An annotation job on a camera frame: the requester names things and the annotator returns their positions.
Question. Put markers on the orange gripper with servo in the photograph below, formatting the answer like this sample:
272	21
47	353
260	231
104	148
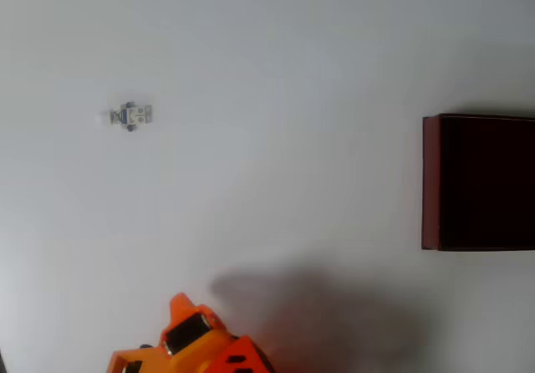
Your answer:
187	330

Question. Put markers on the small grey toy figure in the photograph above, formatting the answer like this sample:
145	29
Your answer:
130	115

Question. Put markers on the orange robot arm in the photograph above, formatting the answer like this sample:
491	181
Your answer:
246	357

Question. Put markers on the dark red open box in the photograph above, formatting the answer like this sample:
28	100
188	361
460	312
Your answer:
480	185

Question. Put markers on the light orange camera mount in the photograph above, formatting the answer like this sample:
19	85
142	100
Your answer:
121	359

